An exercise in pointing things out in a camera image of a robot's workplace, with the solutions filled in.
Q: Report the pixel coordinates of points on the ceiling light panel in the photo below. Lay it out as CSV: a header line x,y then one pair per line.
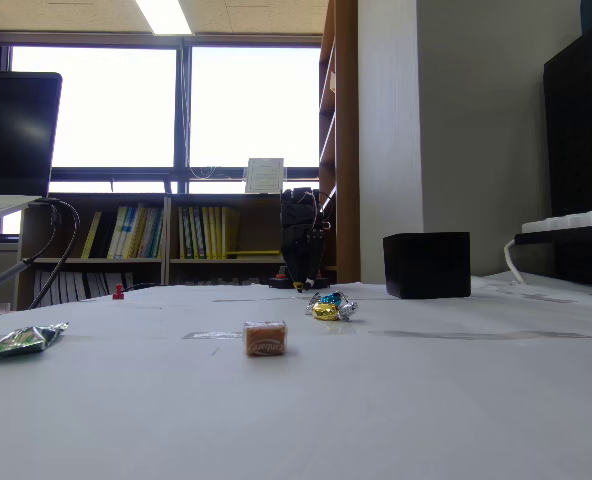
x,y
165,16

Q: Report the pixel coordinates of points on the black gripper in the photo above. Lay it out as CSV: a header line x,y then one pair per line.
x,y
302,254

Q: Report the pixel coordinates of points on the leaning yellow book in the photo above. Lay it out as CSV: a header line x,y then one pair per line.
x,y
91,236

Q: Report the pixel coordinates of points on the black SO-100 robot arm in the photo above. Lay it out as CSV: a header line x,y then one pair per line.
x,y
301,205

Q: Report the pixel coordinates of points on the laptop with dark screen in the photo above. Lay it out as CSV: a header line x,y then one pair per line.
x,y
11,135

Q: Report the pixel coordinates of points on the low wooden bookshelf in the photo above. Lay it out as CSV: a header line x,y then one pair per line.
x,y
256,220

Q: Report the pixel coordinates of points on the black box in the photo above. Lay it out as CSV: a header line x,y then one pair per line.
x,y
426,265

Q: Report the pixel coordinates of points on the orange wrapped caramel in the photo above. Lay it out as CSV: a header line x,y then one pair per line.
x,y
265,339

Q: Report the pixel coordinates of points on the black pegboard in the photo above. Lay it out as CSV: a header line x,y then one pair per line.
x,y
581,140

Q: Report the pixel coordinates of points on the blue foil wrapped candy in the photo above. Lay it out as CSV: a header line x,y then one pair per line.
x,y
332,298

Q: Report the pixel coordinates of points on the tall wooden bookshelf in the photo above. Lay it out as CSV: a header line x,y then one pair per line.
x,y
346,150

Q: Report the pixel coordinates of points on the framed white paper sign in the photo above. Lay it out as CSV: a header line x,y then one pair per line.
x,y
264,175

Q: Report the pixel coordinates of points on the gold foil wrapped candy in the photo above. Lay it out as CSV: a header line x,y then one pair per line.
x,y
325,311

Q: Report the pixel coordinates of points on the dark rail under power strip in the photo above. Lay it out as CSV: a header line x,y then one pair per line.
x,y
566,237

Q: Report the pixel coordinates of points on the flat yellow bar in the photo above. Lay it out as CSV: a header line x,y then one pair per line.
x,y
256,253

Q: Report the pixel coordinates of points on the white paper table cover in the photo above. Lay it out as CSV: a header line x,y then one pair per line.
x,y
376,400

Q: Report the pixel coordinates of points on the white power strip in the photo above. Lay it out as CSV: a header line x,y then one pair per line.
x,y
571,221

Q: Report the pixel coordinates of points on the dark window frame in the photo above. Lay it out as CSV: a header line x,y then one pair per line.
x,y
183,115

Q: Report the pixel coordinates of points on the small red round object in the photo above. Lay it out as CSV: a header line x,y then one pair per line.
x,y
119,292

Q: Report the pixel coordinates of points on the gray metal stand bar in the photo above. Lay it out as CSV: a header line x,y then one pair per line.
x,y
1,280

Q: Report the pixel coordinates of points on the green silver snack packet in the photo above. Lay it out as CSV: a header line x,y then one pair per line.
x,y
23,341

